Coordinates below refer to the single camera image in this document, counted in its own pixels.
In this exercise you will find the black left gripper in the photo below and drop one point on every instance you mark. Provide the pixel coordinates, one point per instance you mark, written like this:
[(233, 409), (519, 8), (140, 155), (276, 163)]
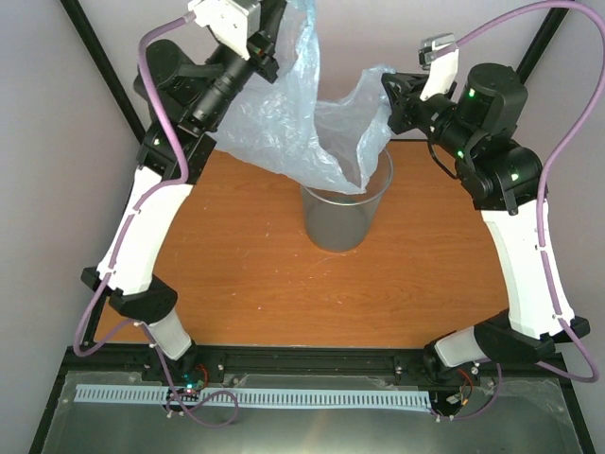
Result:
[(261, 44)]

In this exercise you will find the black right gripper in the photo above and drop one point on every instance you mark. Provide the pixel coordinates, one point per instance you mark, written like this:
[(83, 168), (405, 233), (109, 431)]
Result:
[(400, 101)]

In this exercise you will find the translucent blue plastic bag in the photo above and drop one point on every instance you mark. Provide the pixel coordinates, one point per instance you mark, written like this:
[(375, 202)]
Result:
[(285, 128)]

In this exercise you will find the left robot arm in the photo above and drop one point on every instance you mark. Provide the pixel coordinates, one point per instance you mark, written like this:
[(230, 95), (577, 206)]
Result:
[(190, 70)]

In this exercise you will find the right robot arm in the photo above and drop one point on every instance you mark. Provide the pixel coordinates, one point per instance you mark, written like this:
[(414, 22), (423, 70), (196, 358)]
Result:
[(502, 179)]

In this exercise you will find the grey mesh trash bin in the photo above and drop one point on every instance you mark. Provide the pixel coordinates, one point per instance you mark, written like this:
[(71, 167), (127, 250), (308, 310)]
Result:
[(337, 222)]

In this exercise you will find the small electronics board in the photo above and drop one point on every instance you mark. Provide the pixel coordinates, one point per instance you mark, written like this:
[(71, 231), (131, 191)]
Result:
[(195, 384)]

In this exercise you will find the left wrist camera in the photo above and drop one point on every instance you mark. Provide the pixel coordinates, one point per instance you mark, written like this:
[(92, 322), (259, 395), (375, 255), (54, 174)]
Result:
[(231, 21)]

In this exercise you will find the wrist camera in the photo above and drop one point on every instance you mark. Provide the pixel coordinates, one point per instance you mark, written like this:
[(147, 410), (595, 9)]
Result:
[(438, 55), (231, 21)]

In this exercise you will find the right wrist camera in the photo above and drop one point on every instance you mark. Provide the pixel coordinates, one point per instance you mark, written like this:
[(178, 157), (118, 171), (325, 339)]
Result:
[(438, 55)]

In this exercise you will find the light blue cable duct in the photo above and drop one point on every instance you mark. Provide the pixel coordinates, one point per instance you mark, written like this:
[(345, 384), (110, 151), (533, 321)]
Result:
[(272, 399)]

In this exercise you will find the black mounting rail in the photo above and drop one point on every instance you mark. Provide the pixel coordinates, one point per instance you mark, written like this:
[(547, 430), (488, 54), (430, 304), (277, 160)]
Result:
[(401, 367)]

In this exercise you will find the metal base plate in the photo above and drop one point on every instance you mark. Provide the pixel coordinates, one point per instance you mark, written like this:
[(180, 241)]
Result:
[(512, 416)]

